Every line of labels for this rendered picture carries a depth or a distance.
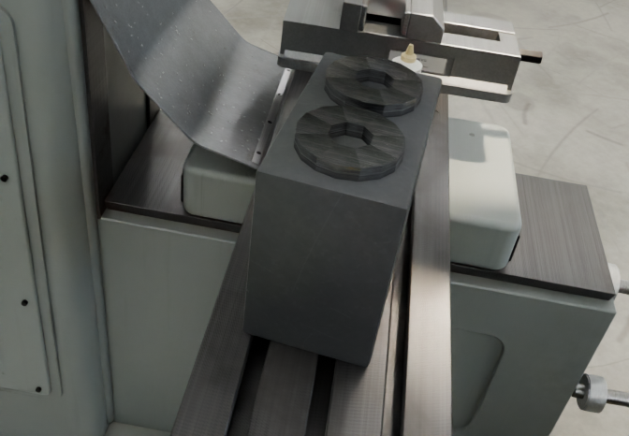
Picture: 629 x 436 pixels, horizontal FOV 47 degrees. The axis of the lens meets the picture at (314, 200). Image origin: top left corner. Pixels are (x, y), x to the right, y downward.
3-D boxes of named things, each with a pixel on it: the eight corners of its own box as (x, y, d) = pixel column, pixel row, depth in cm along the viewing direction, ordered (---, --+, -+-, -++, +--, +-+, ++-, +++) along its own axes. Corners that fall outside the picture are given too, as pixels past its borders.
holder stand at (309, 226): (406, 223, 83) (447, 65, 70) (368, 370, 66) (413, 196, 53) (304, 196, 84) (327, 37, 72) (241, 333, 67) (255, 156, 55)
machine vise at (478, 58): (501, 58, 119) (520, -7, 112) (510, 104, 107) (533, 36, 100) (289, 24, 119) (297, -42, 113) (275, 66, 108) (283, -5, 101)
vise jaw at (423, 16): (439, 9, 114) (445, -16, 111) (441, 44, 104) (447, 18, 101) (401, 3, 114) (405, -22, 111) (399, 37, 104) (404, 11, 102)
